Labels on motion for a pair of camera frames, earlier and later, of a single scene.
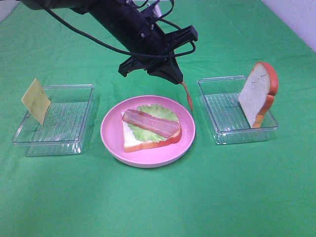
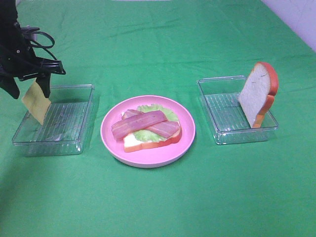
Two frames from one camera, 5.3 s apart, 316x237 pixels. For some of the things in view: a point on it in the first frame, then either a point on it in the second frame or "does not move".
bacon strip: (188, 96) -> (138, 123)
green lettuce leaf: (154, 110) does not move
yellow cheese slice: (37, 101) does not move
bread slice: (132, 143) does not move
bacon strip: (162, 127) does not move
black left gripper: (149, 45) -> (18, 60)
